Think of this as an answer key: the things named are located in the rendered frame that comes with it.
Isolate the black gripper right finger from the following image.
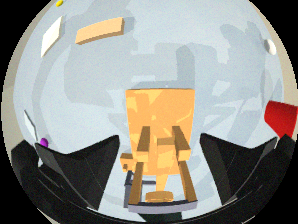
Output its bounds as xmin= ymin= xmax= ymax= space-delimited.
xmin=200 ymin=132 xmax=278 ymax=205

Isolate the white flat rectangular slab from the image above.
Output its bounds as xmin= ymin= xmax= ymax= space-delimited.
xmin=24 ymin=109 xmax=37 ymax=141

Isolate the tan flat bar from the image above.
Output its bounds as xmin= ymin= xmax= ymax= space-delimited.
xmin=74 ymin=16 xmax=125 ymax=45

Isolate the magenta ball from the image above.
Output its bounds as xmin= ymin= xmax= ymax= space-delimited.
xmin=40 ymin=137 xmax=49 ymax=148

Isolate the white flat block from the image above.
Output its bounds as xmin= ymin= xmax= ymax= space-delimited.
xmin=41 ymin=16 xmax=64 ymax=57

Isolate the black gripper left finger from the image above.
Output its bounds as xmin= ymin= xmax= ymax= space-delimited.
xmin=35 ymin=135 xmax=121 ymax=210

